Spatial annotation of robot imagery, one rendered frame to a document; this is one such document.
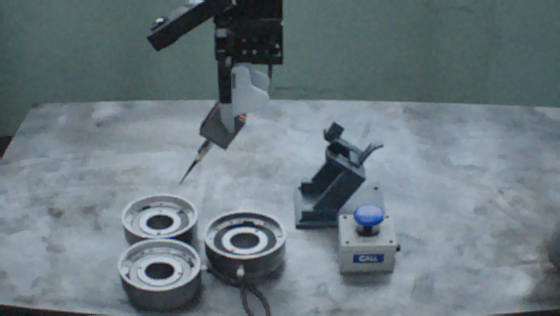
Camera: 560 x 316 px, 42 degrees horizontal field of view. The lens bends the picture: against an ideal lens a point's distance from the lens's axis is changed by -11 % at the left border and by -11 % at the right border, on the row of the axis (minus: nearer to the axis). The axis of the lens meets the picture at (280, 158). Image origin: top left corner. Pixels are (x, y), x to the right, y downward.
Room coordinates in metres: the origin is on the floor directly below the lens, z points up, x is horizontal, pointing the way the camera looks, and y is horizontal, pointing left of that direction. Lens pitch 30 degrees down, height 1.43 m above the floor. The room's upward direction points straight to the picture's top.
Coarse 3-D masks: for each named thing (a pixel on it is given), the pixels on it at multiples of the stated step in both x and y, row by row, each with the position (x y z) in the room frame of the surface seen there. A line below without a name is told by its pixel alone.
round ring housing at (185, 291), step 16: (160, 240) 0.81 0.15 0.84; (128, 256) 0.79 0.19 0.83; (192, 256) 0.79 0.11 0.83; (128, 272) 0.76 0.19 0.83; (144, 272) 0.76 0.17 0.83; (160, 272) 0.78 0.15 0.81; (176, 272) 0.76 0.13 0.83; (192, 272) 0.76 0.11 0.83; (128, 288) 0.73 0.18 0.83; (144, 288) 0.71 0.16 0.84; (160, 288) 0.72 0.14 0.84; (176, 288) 0.72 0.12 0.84; (192, 288) 0.74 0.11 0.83; (144, 304) 0.72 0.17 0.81; (160, 304) 0.71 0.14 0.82; (176, 304) 0.73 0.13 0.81
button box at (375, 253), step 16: (352, 224) 0.85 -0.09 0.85; (384, 224) 0.85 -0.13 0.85; (352, 240) 0.81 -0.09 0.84; (368, 240) 0.81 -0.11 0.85; (384, 240) 0.81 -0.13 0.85; (352, 256) 0.80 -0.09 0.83; (368, 256) 0.80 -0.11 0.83; (384, 256) 0.80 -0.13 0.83; (352, 272) 0.80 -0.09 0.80; (368, 272) 0.80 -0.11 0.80; (384, 272) 0.80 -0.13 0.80
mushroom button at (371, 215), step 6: (372, 204) 0.85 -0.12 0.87; (360, 210) 0.84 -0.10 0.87; (366, 210) 0.83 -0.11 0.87; (372, 210) 0.83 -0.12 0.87; (378, 210) 0.83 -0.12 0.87; (354, 216) 0.83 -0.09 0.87; (360, 216) 0.82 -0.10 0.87; (366, 216) 0.82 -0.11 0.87; (372, 216) 0.82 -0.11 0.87; (378, 216) 0.82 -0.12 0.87; (360, 222) 0.82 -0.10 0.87; (366, 222) 0.82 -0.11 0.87; (372, 222) 0.81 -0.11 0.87; (378, 222) 0.82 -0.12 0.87; (366, 228) 0.83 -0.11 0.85
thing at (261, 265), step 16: (208, 224) 0.85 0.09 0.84; (224, 224) 0.87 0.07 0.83; (272, 224) 0.87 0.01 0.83; (208, 240) 0.83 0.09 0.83; (224, 240) 0.83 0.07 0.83; (240, 240) 0.85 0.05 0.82; (256, 240) 0.85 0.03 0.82; (208, 256) 0.81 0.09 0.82; (224, 256) 0.79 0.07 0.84; (240, 256) 0.78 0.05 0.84; (256, 256) 0.78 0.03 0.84; (272, 256) 0.80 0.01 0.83; (224, 272) 0.80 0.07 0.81; (256, 272) 0.79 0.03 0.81
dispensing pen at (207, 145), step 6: (216, 102) 0.91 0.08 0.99; (210, 114) 0.90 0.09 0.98; (246, 114) 0.91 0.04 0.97; (204, 120) 0.91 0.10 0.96; (204, 144) 0.90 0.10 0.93; (210, 144) 0.90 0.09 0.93; (198, 150) 0.90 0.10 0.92; (204, 150) 0.90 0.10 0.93; (198, 156) 0.90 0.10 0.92; (204, 156) 0.90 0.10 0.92; (192, 168) 0.90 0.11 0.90; (186, 174) 0.90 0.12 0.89
